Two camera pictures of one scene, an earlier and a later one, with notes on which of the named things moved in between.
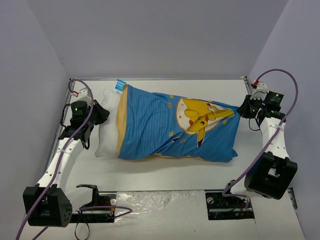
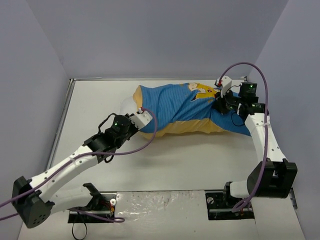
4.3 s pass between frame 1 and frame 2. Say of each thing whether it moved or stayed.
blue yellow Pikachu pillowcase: moved
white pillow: moved
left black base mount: stayed
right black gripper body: moved
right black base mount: stayed
